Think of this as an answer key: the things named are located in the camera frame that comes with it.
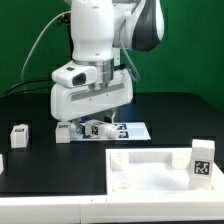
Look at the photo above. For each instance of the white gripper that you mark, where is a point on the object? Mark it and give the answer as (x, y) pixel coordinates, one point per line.
(72, 104)

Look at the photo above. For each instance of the white square table top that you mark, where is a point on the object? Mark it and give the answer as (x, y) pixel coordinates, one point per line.
(135, 171)

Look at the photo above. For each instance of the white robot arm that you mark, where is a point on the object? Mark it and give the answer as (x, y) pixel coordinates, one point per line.
(100, 26)

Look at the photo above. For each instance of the white tag sheet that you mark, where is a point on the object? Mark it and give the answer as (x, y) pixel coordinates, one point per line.
(124, 131)

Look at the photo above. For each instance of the white block at left edge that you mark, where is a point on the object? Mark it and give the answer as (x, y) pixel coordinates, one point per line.
(1, 164)

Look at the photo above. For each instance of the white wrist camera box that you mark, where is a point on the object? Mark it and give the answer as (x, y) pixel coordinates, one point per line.
(71, 76)

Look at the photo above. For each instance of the white front fence rail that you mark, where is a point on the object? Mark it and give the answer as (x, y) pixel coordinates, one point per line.
(105, 209)

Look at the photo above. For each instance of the white fence rail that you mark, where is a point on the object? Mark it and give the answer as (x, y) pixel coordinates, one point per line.
(217, 179)
(105, 209)

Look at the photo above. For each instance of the black camera on stand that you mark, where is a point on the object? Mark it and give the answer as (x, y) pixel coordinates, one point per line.
(65, 18)

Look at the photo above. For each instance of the white right fence rail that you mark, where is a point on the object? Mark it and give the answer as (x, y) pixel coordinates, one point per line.
(217, 179)

